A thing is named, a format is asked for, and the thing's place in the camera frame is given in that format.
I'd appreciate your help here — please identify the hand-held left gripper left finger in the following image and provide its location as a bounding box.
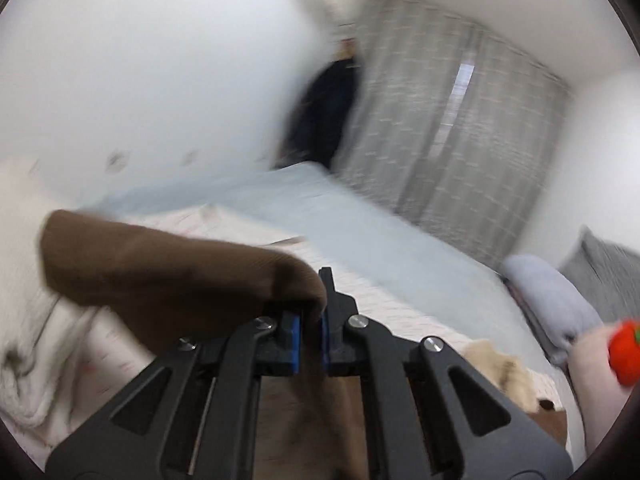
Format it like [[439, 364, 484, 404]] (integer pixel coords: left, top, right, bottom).
[[45, 305, 303, 480]]

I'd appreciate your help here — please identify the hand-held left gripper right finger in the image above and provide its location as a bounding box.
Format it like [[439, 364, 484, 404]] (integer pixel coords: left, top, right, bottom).
[[319, 267, 573, 480]]

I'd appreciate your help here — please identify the cherry print bed sheet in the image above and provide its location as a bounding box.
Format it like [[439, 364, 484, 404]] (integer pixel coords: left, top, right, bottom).
[[75, 205, 556, 411]]

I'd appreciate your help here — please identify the bed with grey-blue sheet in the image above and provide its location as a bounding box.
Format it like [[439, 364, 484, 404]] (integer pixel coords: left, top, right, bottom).
[[85, 162, 586, 466]]

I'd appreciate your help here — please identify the dark hanging clothing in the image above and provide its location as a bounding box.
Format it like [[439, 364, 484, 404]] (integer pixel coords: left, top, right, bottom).
[[272, 57, 361, 171]]

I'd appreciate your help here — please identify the grey-blue folded blanket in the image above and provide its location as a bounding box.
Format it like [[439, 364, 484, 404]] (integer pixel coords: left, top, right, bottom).
[[500, 254, 606, 366]]

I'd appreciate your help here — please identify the grey patterned curtain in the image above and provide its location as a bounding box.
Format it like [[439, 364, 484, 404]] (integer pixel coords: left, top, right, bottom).
[[332, 0, 571, 271]]

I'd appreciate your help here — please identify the pink pillow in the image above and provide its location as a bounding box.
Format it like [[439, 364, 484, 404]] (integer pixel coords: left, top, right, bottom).
[[567, 322, 636, 461]]

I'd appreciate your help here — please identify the white knitted cloth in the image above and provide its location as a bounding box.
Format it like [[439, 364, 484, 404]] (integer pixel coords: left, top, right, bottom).
[[0, 160, 101, 428]]

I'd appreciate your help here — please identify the orange pumpkin cushion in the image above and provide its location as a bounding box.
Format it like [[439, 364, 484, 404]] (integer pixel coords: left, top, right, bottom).
[[607, 319, 640, 387]]

